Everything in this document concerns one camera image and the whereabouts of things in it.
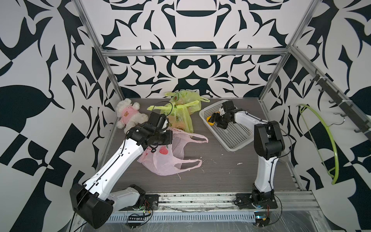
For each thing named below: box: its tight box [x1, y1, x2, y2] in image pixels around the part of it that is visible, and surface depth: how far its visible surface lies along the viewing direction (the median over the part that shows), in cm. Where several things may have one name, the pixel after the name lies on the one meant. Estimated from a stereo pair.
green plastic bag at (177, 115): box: [146, 100, 200, 133], surface depth 93 cm
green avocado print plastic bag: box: [165, 89, 211, 113], surface depth 101 cm
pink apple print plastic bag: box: [137, 127, 209, 176], surface depth 76 cm
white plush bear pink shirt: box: [115, 98, 149, 134], surface depth 104 cm
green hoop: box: [296, 104, 340, 185], surface depth 61 cm
